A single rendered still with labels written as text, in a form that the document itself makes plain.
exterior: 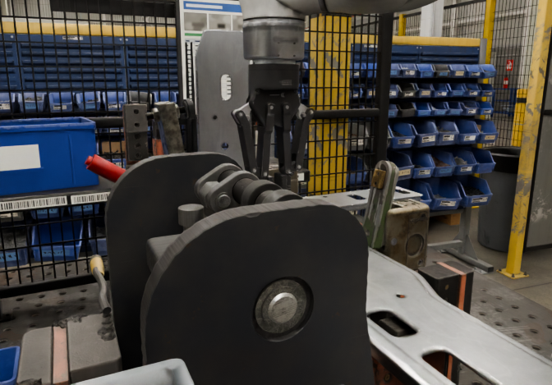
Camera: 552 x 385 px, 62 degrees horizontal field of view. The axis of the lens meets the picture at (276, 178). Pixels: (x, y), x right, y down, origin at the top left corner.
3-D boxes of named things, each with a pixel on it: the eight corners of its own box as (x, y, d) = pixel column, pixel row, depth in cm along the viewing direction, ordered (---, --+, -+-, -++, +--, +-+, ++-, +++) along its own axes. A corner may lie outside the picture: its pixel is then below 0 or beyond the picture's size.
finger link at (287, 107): (270, 102, 71) (278, 101, 72) (277, 172, 74) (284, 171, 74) (282, 103, 67) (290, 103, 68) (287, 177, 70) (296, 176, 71)
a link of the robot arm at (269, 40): (316, 20, 64) (315, 64, 66) (287, 26, 73) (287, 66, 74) (256, 16, 61) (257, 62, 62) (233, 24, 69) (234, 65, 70)
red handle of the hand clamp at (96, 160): (198, 208, 65) (92, 154, 58) (190, 222, 65) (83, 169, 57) (190, 201, 69) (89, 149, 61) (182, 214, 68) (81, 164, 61)
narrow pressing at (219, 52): (252, 195, 99) (250, 30, 92) (200, 201, 95) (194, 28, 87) (251, 194, 100) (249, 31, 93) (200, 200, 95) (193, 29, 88)
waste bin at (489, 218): (558, 251, 340) (572, 153, 325) (506, 259, 324) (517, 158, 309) (504, 230, 387) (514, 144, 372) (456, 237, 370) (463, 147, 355)
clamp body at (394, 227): (434, 395, 82) (449, 206, 74) (379, 415, 77) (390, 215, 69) (400, 367, 90) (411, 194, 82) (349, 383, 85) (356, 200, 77)
